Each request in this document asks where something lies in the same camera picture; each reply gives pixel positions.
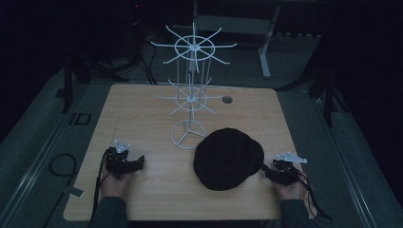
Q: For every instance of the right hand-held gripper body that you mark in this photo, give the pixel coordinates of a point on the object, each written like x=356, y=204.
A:
x=285, y=172

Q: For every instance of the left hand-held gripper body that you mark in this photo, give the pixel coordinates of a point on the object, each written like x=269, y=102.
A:
x=116, y=161

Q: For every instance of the black hat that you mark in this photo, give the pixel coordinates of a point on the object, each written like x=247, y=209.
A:
x=228, y=158

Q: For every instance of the person's right hand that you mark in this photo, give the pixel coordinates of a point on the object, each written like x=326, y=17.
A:
x=293, y=191

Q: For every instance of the person's left hand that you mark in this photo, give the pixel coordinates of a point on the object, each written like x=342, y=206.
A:
x=114, y=186

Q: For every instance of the grey floor tape piece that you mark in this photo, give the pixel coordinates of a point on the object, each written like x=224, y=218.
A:
x=73, y=191

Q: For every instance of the black metal stand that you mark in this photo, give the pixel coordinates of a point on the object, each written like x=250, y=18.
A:
x=329, y=101
x=67, y=85

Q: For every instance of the white metal desk frame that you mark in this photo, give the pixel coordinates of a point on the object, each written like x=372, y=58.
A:
x=265, y=50

